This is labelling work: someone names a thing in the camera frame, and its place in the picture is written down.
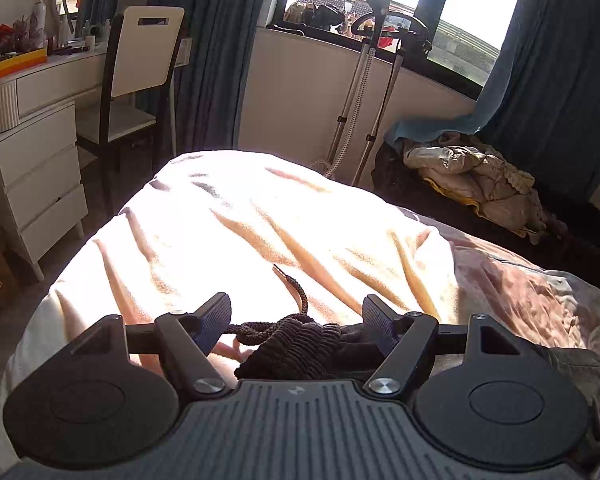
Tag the white bottle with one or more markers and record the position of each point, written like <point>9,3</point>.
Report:
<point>39,20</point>

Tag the orange box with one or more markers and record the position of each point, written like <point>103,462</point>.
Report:
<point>10,67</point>

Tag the dark sofa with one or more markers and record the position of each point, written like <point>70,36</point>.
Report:
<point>580,255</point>

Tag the white black chair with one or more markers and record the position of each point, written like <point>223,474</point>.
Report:
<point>140,55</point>

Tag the garment steamer stand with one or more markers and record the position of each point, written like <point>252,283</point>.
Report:
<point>380,5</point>

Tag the white dressing table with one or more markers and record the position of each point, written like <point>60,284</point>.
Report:
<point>40,170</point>

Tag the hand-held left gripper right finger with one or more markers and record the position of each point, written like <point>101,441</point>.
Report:
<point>377,325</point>

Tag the pile of beige clothes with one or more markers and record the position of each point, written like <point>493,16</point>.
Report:
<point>480,175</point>

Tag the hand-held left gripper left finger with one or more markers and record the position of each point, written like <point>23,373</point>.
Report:
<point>212,327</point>

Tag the bed with cream blanket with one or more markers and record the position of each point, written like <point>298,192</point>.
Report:
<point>280,220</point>

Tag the dark blue curtain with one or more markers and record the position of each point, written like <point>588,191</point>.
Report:
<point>555,60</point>
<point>220,60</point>

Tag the hanging laundry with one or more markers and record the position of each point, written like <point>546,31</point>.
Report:
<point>320,15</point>

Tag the row of small cosmetic bottles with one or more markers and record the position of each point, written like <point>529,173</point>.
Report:
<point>80,42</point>

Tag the light blue cloth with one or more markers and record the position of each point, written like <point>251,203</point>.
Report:
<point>430,127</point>

